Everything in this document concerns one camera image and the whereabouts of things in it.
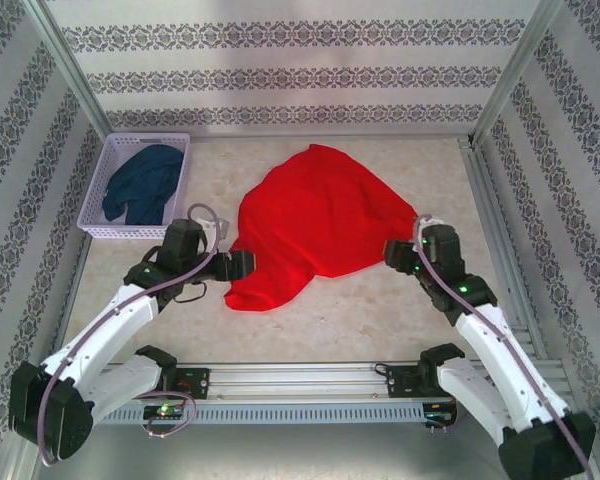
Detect red t-shirt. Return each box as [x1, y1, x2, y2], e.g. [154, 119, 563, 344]
[223, 143, 421, 314]

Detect lavender perforated plastic basket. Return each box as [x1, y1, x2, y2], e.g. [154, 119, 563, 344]
[76, 132, 194, 240]

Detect dark blue cloth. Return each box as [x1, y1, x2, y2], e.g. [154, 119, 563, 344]
[101, 144, 185, 226]

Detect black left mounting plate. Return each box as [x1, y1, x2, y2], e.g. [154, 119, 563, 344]
[173, 366, 212, 401]

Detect black mounting plate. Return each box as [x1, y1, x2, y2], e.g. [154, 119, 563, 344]
[173, 366, 212, 401]
[385, 363, 431, 400]

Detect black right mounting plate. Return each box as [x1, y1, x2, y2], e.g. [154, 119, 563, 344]
[385, 363, 431, 400]

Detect left circuit board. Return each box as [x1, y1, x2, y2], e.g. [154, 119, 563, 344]
[142, 403, 186, 421]

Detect circuit board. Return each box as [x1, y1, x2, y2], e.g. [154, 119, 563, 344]
[422, 401, 459, 431]
[142, 403, 186, 421]

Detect right circuit board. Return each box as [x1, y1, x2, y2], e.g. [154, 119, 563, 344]
[422, 401, 459, 431]

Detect aluminium side rail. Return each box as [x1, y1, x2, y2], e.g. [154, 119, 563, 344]
[457, 137, 549, 361]

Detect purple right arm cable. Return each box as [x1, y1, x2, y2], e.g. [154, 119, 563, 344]
[412, 214, 597, 480]

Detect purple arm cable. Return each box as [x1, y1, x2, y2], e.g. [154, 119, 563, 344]
[412, 214, 597, 480]
[38, 202, 222, 467]

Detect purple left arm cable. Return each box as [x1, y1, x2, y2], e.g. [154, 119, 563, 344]
[38, 202, 222, 467]

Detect aluminium back rail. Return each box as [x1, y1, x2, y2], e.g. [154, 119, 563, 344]
[192, 132, 474, 145]

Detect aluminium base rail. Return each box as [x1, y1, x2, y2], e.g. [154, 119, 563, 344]
[97, 362, 567, 402]

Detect aluminium frame post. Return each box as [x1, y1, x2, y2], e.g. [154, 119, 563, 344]
[24, 0, 109, 146]
[472, 0, 566, 146]

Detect grey slotted cable duct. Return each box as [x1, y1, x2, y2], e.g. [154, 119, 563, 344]
[97, 401, 459, 427]

